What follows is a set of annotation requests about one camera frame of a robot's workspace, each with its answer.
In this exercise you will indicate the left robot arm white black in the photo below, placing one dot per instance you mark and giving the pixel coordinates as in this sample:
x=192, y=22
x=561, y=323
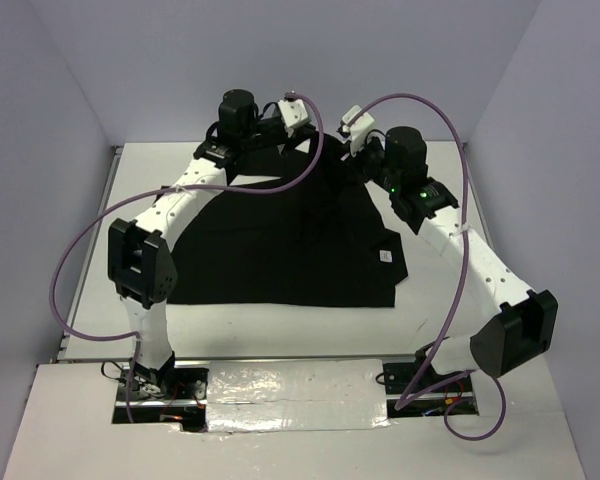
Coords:
x=140, y=262

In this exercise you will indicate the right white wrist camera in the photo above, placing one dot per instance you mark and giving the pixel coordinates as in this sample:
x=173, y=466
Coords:
x=359, y=126

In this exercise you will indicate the white foam board front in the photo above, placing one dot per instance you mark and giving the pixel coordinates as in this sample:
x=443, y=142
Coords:
x=67, y=432

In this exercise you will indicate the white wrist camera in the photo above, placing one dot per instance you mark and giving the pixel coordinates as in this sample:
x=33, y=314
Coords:
x=294, y=115
x=359, y=126

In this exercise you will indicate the aluminium rail edge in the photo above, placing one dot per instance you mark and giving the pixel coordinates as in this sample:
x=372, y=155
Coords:
x=497, y=184
x=89, y=241

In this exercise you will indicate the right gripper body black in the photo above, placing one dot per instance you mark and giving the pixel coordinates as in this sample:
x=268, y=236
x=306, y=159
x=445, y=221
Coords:
x=369, y=162

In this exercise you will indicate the silver foil sheet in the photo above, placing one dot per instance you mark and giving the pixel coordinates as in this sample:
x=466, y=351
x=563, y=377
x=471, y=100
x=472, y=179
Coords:
x=311, y=395

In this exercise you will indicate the aluminium rail left edge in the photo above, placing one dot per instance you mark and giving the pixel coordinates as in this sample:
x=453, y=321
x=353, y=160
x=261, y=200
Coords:
x=89, y=241

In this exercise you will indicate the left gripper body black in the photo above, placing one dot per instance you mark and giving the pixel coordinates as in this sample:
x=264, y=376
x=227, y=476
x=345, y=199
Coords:
x=265, y=134

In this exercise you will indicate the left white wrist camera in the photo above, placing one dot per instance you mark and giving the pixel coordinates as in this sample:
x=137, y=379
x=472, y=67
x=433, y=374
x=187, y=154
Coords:
x=294, y=115

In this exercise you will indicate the aluminium rail right edge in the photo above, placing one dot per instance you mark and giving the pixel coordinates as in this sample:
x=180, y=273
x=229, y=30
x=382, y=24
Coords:
x=497, y=184

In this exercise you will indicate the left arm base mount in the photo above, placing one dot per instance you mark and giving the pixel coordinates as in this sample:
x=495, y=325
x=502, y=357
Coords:
x=182, y=401

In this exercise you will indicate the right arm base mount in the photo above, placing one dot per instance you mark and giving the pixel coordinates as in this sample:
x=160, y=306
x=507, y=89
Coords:
x=398, y=370

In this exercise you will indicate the black long sleeve shirt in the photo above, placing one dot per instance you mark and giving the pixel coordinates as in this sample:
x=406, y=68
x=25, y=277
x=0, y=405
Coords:
x=322, y=243

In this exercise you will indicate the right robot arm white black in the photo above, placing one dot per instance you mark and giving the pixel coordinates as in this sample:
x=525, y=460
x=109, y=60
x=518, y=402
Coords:
x=518, y=321

